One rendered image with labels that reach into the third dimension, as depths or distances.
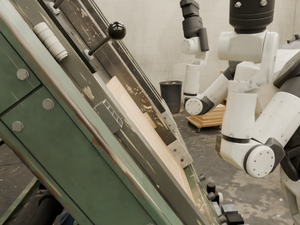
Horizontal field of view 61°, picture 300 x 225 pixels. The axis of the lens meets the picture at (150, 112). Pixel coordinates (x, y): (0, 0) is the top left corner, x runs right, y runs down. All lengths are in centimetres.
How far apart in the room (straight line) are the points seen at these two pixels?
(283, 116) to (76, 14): 76
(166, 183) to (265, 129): 28
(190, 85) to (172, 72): 537
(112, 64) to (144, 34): 534
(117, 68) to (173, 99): 447
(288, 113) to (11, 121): 59
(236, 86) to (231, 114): 7
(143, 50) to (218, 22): 206
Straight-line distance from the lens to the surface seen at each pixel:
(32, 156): 39
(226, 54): 62
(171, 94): 540
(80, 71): 60
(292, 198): 126
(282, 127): 69
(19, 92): 37
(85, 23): 102
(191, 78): 118
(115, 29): 54
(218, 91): 116
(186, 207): 71
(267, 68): 59
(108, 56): 101
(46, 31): 58
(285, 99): 71
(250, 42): 60
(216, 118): 434
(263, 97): 87
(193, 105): 116
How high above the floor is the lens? 140
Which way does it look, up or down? 14 degrees down
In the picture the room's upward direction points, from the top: 3 degrees counter-clockwise
